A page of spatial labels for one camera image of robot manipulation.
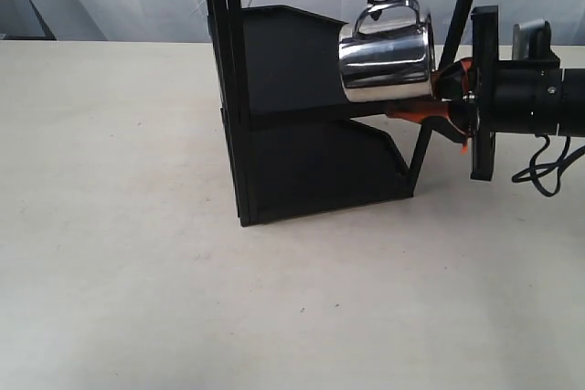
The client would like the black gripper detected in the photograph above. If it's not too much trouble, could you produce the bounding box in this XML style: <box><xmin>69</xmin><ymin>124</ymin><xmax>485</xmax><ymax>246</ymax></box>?
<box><xmin>386</xmin><ymin>5</ymin><xmax>560</xmax><ymax>181</ymax></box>

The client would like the stainless steel mug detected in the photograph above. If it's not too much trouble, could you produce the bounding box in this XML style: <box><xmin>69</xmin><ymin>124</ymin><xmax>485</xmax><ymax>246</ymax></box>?
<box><xmin>338</xmin><ymin>0</ymin><xmax>435</xmax><ymax>103</ymax></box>

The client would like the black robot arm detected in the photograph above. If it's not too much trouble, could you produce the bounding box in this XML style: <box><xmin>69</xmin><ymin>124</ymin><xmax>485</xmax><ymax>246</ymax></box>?
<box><xmin>387</xmin><ymin>5</ymin><xmax>584</xmax><ymax>181</ymax></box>

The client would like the black metal shelf rack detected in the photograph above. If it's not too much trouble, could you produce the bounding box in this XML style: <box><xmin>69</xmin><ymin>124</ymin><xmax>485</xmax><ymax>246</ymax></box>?
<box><xmin>207</xmin><ymin>0</ymin><xmax>473</xmax><ymax>227</ymax></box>

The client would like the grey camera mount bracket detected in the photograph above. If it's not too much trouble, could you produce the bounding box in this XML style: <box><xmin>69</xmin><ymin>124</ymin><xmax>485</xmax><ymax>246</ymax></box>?
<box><xmin>512</xmin><ymin>18</ymin><xmax>554</xmax><ymax>60</ymax></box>

